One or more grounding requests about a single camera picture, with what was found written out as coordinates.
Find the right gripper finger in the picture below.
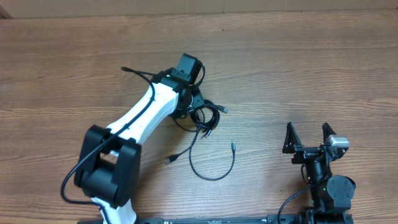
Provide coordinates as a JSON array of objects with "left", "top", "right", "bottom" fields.
[
  {"left": 322, "top": 123, "right": 336, "bottom": 142},
  {"left": 282, "top": 122, "right": 302, "bottom": 154}
]

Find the black USB-C cable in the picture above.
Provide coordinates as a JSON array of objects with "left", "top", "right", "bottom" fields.
[{"left": 172, "top": 114, "right": 237, "bottom": 182}]

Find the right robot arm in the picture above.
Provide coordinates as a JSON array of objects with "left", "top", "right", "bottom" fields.
[{"left": 276, "top": 122, "right": 356, "bottom": 223}]

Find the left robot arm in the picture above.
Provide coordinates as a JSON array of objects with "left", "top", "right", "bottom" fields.
[{"left": 73, "top": 54, "right": 205, "bottom": 223}]

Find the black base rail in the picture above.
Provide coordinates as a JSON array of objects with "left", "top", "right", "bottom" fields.
[{"left": 77, "top": 213, "right": 354, "bottom": 224}]

